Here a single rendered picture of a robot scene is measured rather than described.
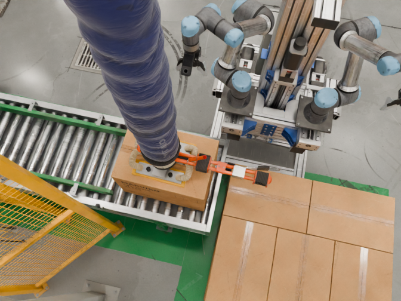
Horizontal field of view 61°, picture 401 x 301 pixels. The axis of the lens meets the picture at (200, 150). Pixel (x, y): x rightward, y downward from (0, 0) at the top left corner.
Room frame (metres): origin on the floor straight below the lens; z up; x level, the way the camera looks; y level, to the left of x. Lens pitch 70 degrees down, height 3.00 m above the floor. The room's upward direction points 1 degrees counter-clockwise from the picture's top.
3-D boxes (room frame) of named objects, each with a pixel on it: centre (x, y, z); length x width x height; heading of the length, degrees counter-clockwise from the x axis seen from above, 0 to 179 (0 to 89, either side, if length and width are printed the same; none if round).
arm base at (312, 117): (0.96, -0.73, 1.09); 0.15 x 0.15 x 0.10
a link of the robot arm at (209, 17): (1.03, -0.04, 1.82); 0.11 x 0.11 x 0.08; 47
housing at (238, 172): (0.56, -0.22, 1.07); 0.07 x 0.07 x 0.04; 74
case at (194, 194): (0.70, 0.22, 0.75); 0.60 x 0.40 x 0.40; 75
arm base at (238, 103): (1.07, -0.25, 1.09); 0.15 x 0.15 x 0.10
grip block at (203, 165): (0.62, -0.01, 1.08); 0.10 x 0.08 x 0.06; 164
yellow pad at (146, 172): (0.60, 0.25, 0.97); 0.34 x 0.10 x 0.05; 74
